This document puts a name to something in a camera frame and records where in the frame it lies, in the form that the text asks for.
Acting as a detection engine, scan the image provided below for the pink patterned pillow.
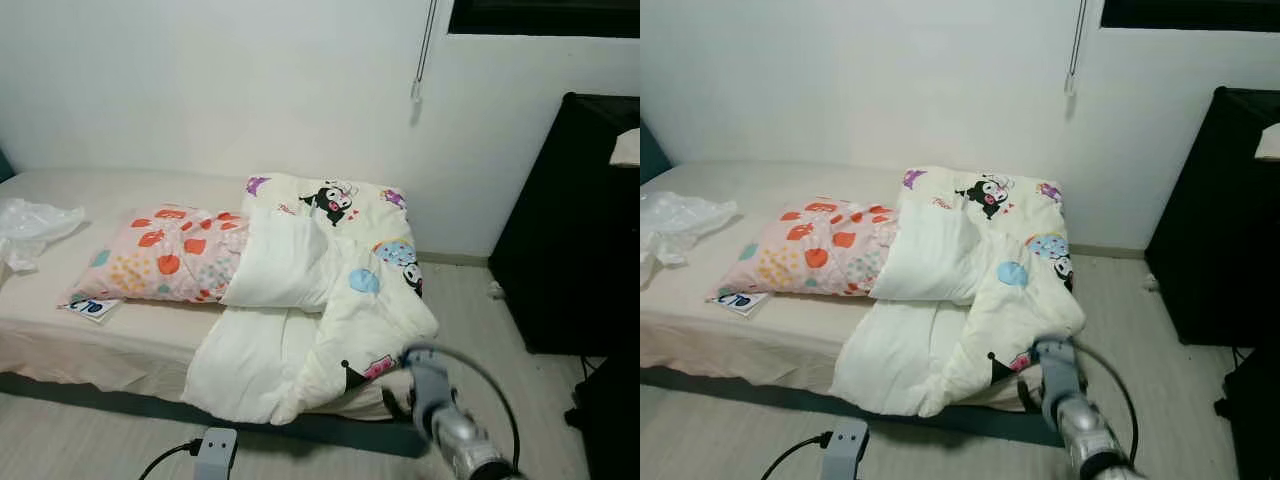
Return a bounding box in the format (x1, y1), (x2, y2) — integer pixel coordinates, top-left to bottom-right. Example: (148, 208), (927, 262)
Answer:
(708, 198), (901, 298)
(60, 205), (251, 304)

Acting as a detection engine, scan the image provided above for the cream cartoon print blanket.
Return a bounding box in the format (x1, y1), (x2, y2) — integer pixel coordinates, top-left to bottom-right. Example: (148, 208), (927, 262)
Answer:
(830, 165), (1088, 419)
(182, 173), (441, 426)

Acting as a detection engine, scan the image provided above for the grey blind pull cord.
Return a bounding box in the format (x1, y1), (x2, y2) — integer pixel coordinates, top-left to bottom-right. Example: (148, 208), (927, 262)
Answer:
(410, 0), (439, 101)
(1063, 0), (1089, 96)

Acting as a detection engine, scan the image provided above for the black bulky object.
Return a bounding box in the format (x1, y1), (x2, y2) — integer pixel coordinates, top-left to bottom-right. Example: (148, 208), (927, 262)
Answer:
(1215, 345), (1280, 480)
(565, 355), (641, 480)

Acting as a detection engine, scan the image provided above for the dark window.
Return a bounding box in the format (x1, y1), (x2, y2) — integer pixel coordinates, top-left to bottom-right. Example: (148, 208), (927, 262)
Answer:
(448, 0), (641, 39)
(1100, 0), (1280, 33)

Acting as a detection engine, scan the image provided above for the black cabinet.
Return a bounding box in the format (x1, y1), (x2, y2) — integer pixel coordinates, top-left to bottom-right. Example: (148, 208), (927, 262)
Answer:
(488, 92), (641, 357)
(1145, 86), (1280, 349)

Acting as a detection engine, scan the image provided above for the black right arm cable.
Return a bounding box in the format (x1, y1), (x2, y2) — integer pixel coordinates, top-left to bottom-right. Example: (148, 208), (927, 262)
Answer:
(405, 343), (523, 471)
(1035, 336), (1141, 463)

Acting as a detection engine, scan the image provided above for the white book blue lettering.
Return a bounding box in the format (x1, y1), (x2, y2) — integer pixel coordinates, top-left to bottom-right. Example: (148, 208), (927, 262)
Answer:
(715, 290), (771, 318)
(65, 296), (123, 321)

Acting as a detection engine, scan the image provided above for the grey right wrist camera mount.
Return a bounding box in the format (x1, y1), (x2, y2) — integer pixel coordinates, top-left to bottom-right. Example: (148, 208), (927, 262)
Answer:
(405, 347), (457, 431)
(1033, 338), (1086, 429)

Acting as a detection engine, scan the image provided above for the clear plastic bag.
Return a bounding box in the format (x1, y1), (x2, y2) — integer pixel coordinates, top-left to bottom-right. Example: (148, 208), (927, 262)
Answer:
(0, 197), (87, 273)
(640, 190), (739, 287)

